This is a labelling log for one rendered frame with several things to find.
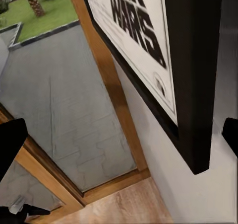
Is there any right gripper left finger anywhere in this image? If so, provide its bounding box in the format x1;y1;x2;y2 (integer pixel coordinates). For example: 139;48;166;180
0;118;28;182

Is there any poster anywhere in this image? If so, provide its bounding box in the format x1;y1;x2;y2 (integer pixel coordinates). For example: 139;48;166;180
84;0;222;174

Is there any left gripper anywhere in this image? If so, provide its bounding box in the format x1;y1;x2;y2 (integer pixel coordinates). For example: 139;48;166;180
0;204;50;224

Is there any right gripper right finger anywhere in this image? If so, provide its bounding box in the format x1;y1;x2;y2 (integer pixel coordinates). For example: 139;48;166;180
222;117;238;157

